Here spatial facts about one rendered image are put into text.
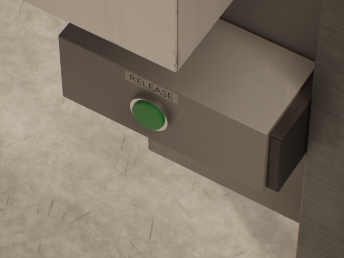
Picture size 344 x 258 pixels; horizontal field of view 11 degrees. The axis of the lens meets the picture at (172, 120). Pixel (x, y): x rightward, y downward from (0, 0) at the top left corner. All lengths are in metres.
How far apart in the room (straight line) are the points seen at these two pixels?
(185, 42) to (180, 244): 1.54
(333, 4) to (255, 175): 0.19
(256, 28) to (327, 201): 0.16
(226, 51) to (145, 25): 0.23
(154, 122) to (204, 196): 1.36
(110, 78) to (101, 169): 1.39
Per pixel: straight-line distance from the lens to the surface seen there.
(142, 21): 1.25
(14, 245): 2.80
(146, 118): 1.49
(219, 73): 1.46
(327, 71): 1.41
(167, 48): 1.26
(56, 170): 2.87
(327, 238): 1.58
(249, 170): 1.48
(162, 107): 1.47
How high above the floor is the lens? 2.32
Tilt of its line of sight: 52 degrees down
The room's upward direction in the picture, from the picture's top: straight up
